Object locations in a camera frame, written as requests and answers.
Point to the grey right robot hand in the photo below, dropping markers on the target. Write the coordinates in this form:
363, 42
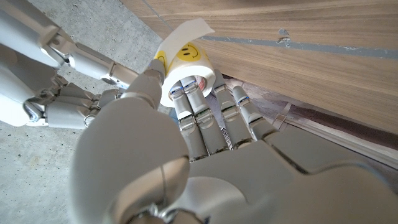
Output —
25, 40

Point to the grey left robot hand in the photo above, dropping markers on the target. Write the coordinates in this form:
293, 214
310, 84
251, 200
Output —
217, 186

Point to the grey marking tape outline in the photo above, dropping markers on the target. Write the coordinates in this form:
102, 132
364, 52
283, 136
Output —
311, 47

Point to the white smiley sticker tape roll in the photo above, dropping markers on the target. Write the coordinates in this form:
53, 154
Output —
189, 67

